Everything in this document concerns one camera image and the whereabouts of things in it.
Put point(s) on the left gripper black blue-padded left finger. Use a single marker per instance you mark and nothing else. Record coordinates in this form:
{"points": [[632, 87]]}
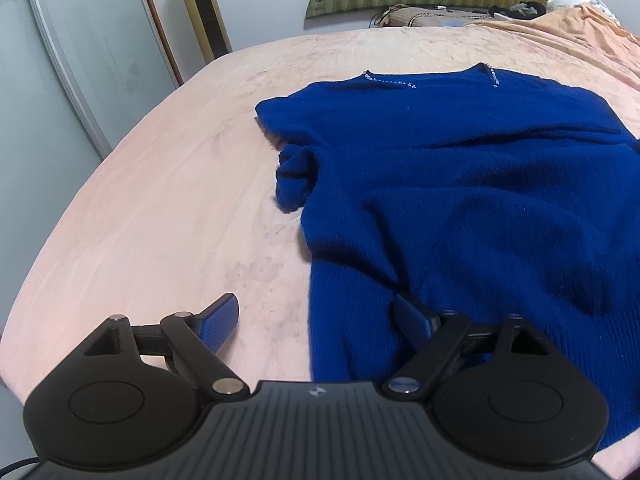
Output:
{"points": [[175, 359]]}

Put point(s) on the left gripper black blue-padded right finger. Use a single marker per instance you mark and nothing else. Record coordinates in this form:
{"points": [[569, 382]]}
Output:
{"points": [[439, 339]]}

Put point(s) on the blue rhinestone-neck sweater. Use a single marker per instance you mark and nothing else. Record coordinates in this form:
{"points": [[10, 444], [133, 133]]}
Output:
{"points": [[484, 191]]}

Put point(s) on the dark clothes pile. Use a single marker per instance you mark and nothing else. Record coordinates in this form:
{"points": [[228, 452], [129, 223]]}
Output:
{"points": [[524, 10]]}

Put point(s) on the pink bed sheet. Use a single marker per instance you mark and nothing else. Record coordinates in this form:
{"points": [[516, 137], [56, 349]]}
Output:
{"points": [[185, 210]]}

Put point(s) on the frosted floral wardrobe door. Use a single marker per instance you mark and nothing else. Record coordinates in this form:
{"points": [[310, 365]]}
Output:
{"points": [[112, 60]]}

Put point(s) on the beige striped pillow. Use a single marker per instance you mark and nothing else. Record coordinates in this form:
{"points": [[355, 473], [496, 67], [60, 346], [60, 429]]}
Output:
{"points": [[436, 16]]}

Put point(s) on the orange peach blanket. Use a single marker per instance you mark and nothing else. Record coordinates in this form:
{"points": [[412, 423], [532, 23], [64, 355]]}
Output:
{"points": [[585, 33]]}

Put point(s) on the white quilt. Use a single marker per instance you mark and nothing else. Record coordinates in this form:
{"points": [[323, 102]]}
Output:
{"points": [[553, 5]]}

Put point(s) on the gold tower fan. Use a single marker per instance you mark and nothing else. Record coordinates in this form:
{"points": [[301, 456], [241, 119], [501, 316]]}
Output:
{"points": [[208, 25]]}

